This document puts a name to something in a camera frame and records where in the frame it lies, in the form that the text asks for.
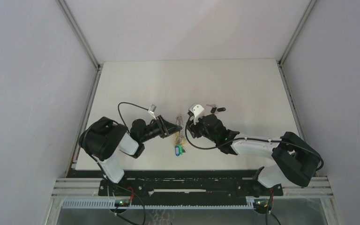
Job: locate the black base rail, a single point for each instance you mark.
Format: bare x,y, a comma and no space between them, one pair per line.
210,187

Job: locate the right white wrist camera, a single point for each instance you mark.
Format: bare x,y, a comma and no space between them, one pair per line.
196,111

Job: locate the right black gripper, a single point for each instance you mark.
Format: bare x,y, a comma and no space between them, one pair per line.
193,127

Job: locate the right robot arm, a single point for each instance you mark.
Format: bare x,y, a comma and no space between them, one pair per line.
294,160

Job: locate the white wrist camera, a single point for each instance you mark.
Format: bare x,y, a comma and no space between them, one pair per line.
151,111
196,111

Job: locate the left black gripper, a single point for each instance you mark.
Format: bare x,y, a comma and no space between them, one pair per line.
165,128

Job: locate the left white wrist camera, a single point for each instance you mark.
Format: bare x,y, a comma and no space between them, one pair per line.
151,111

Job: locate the green key tag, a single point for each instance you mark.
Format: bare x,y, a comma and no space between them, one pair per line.
183,150

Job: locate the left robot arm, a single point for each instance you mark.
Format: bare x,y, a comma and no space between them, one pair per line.
104,137

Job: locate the large keyring with yellow handle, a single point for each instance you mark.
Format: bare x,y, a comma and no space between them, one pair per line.
179,136

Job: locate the white slotted cable duct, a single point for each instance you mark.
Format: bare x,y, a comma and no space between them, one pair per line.
122,204

